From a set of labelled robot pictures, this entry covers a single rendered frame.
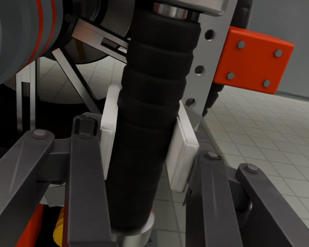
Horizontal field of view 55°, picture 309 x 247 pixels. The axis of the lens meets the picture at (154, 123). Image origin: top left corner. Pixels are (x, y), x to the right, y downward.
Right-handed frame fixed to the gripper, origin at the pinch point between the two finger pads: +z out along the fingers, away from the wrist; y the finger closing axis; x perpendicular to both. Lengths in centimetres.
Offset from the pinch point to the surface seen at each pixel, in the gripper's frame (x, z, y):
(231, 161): -82, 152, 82
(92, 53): -10, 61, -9
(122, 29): -2, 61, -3
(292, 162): -82, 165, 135
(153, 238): -75, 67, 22
